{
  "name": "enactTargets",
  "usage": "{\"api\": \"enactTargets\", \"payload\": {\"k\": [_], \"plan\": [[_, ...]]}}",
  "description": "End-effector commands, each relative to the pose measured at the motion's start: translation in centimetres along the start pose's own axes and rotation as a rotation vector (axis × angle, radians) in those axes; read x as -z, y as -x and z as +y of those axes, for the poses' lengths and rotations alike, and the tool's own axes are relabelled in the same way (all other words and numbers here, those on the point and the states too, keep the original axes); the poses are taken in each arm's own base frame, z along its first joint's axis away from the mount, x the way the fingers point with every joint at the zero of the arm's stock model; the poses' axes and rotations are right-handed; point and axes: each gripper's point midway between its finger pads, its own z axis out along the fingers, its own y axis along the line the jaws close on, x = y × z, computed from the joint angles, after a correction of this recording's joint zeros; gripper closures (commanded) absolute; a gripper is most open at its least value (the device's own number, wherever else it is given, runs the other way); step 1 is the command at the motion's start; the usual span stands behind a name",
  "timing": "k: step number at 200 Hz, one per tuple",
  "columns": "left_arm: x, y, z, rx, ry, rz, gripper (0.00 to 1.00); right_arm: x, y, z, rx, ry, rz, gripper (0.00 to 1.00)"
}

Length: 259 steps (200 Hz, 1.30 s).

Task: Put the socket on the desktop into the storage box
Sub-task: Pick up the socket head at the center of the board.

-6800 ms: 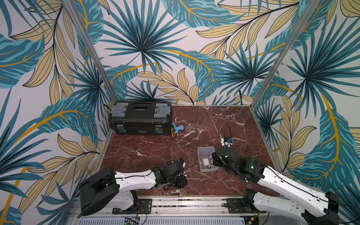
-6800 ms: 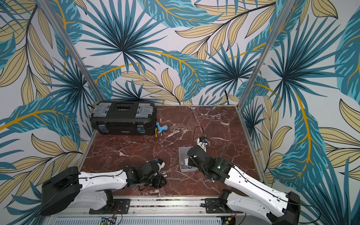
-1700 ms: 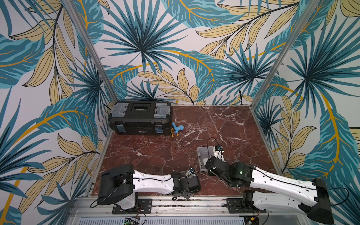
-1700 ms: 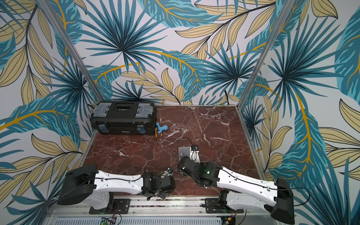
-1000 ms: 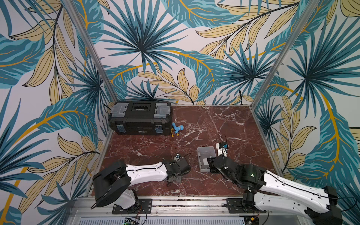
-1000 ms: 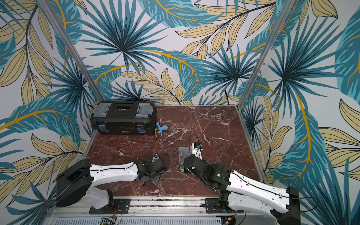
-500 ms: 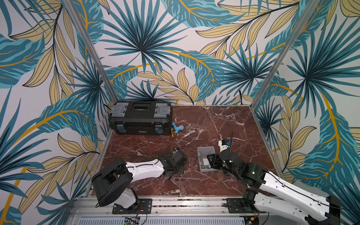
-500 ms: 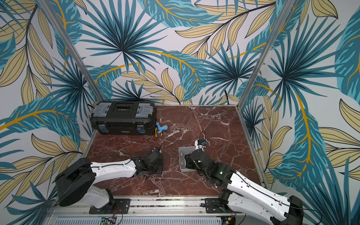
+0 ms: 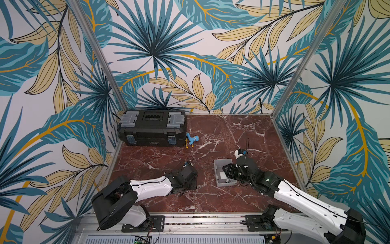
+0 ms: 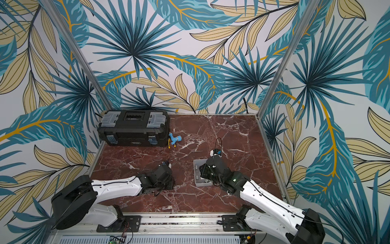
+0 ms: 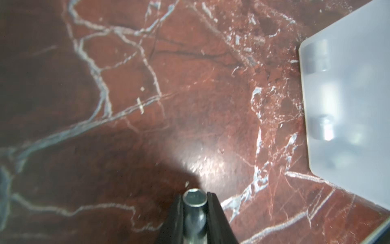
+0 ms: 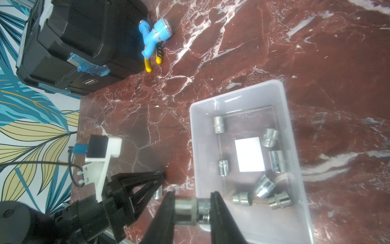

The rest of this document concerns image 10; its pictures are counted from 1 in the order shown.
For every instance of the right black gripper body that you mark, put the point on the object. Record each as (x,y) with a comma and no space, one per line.
(204,172)

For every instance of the right metal frame post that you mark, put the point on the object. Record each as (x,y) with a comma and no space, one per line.
(302,24)

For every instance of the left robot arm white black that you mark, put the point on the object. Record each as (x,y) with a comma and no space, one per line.
(80,202)

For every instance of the black plastic toolbox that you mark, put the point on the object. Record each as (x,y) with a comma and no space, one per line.
(146,128)

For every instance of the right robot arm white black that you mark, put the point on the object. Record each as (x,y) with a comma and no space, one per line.
(268,213)

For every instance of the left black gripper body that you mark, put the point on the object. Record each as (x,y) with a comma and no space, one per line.
(168,184)

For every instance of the metal frame post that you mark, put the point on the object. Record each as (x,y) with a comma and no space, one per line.
(60,23)
(302,24)

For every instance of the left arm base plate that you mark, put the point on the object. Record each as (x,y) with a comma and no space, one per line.
(124,224)

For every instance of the left metal frame post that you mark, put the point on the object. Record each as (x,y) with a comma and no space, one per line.
(60,23)

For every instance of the blue yellow clamp tool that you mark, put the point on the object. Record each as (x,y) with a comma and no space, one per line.
(173,140)

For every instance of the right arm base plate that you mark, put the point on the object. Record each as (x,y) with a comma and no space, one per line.
(233,223)

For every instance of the translucent plastic storage box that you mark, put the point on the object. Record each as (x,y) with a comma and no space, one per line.
(199,181)

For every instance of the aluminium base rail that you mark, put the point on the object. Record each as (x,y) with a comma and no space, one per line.
(159,228)

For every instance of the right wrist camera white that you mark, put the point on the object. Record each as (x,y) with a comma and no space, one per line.
(216,152)

